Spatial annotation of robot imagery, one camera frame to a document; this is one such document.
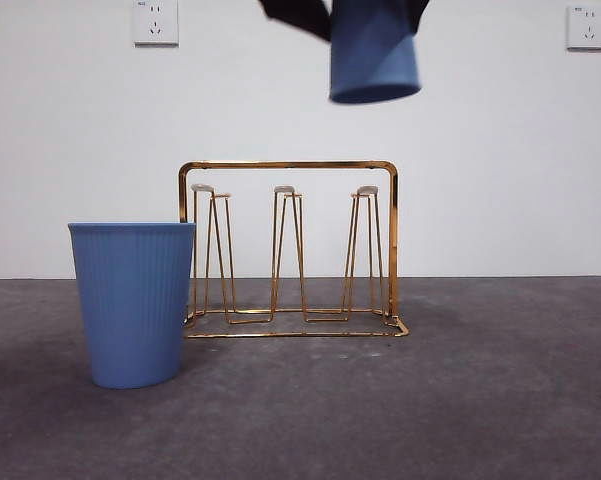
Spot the blue ribbed plastic cup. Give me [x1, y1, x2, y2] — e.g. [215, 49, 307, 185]
[67, 221, 198, 390]
[328, 0, 424, 105]

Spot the gold wire cup rack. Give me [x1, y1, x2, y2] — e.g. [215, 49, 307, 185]
[178, 159, 410, 339]

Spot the white wall socket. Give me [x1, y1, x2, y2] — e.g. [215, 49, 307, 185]
[566, 4, 601, 52]
[132, 0, 180, 49]

